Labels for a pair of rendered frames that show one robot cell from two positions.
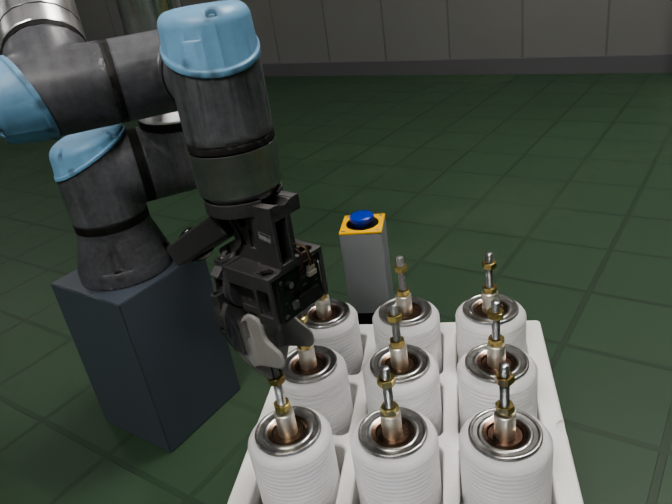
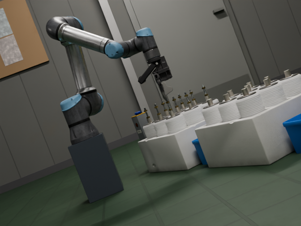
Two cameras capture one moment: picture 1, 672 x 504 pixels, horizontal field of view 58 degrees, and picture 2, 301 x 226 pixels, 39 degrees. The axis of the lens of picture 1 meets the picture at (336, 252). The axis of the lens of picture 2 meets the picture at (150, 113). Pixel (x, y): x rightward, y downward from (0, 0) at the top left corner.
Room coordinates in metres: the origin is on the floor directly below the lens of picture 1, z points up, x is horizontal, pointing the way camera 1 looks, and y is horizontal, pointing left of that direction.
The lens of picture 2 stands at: (-0.95, 1.57, 0.37)
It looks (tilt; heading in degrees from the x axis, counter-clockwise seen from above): 2 degrees down; 317
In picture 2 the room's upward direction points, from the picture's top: 21 degrees counter-clockwise
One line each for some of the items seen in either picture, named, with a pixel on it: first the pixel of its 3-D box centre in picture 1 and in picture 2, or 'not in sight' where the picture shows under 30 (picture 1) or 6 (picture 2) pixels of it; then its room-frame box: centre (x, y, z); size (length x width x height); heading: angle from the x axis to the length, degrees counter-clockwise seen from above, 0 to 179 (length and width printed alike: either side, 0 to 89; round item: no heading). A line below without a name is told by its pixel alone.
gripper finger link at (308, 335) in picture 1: (291, 333); not in sight; (0.52, 0.06, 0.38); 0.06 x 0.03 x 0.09; 47
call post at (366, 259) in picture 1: (372, 304); (148, 140); (0.91, -0.05, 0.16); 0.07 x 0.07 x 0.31; 77
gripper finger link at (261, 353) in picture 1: (266, 352); (167, 90); (0.49, 0.08, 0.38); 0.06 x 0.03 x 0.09; 47
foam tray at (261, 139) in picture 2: not in sight; (262, 128); (0.07, 0.07, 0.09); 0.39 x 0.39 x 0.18; 75
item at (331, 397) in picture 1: (319, 417); (167, 136); (0.63, 0.06, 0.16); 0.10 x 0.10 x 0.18
